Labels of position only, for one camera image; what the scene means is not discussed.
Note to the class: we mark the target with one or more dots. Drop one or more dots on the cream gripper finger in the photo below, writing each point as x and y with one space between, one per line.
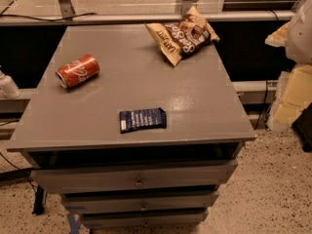
293 95
278 37

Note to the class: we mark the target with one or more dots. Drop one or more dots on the red coke can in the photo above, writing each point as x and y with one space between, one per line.
78 71

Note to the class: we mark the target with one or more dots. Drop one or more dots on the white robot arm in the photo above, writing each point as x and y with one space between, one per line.
299 36

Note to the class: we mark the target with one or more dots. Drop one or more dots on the brown chip bag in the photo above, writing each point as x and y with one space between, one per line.
183 39

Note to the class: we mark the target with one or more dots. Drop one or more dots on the dark blue snack packet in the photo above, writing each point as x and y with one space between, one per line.
142 119

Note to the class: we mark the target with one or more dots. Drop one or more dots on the grey drawer cabinet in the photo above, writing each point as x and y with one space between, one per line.
127 139

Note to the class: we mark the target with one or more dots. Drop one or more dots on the middle grey drawer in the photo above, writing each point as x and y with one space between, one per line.
140 202

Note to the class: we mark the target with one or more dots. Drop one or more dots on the grey drawer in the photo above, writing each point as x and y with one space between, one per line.
101 179
144 219
140 202

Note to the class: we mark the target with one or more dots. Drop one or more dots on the bottom grey drawer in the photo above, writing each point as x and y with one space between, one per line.
144 219

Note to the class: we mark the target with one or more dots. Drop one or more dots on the top grey drawer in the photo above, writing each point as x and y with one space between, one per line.
101 179

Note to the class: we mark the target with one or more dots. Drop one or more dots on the white pipe at left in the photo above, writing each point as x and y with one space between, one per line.
8 86

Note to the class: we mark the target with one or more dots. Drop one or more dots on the black cabinet leg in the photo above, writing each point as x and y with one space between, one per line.
38 207

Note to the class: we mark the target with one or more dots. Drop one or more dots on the metal frame rail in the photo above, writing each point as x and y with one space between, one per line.
92 19

